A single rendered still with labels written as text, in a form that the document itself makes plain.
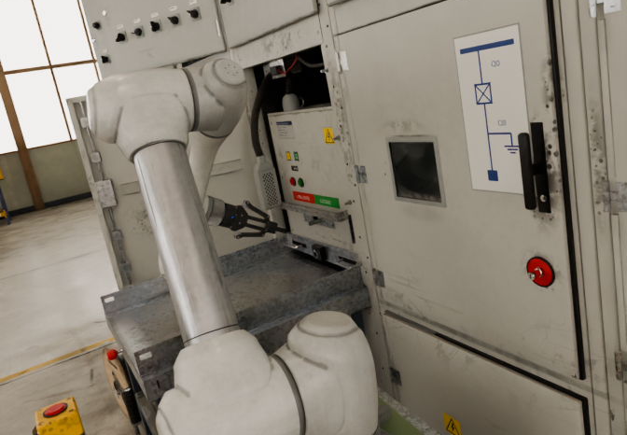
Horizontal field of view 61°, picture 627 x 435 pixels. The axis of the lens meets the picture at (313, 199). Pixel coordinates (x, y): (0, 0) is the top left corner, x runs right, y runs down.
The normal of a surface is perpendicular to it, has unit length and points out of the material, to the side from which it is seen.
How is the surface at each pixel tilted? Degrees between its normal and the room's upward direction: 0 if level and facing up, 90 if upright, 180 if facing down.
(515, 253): 90
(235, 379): 58
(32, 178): 90
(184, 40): 90
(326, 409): 93
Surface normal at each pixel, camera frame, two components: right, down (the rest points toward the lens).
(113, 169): 0.24, 0.16
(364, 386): 0.64, 0.07
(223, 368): 0.21, -0.40
